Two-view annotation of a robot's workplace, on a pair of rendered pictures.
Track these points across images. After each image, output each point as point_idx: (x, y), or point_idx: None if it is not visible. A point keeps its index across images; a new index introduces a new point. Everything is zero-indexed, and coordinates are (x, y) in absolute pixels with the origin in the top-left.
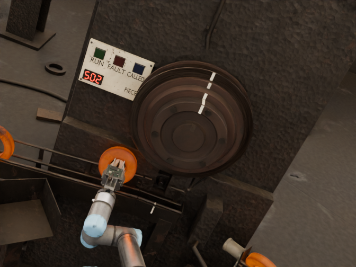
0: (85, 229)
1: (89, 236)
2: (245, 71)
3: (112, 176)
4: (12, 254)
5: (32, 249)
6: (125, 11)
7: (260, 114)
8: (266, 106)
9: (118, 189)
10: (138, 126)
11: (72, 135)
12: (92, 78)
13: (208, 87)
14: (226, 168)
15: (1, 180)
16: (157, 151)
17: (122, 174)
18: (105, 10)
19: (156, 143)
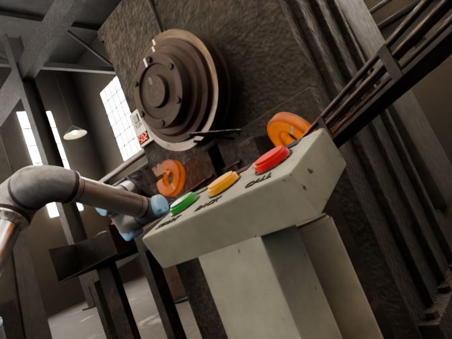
0: (96, 210)
1: (114, 221)
2: (199, 27)
3: (134, 171)
4: (111, 298)
5: (205, 337)
6: (131, 81)
7: (235, 38)
8: (231, 28)
9: (152, 182)
10: (149, 128)
11: (156, 191)
12: (143, 138)
13: (153, 50)
14: (217, 93)
15: (93, 237)
16: (153, 126)
17: (161, 174)
18: (126, 93)
19: (148, 120)
